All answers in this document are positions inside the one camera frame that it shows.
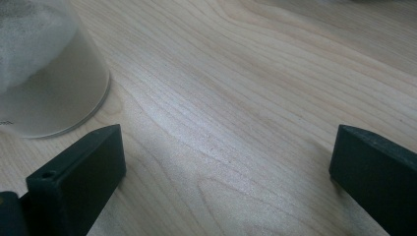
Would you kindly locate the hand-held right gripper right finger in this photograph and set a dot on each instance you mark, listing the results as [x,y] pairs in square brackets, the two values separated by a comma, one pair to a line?
[380,177]

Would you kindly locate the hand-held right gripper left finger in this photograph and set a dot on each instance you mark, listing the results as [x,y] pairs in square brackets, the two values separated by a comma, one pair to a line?
[75,177]

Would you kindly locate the silver-lid glass spice jar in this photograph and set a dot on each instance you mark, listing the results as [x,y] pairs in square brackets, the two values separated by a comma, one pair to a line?
[49,91]

